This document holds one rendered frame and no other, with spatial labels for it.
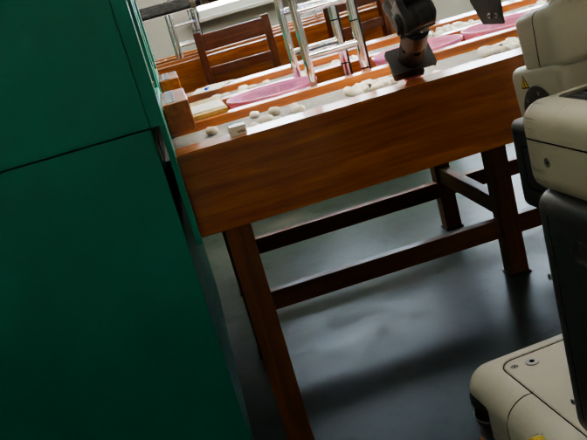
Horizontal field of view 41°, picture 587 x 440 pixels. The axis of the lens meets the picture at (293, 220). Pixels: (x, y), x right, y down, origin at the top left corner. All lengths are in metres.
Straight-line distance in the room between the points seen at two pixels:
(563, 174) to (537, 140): 0.06
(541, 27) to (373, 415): 1.08
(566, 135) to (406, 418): 1.10
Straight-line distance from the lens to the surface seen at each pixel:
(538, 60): 1.36
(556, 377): 1.49
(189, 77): 4.64
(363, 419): 2.01
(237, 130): 1.70
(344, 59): 2.43
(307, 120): 1.69
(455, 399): 2.01
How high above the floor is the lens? 1.04
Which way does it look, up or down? 16 degrees down
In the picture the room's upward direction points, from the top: 16 degrees counter-clockwise
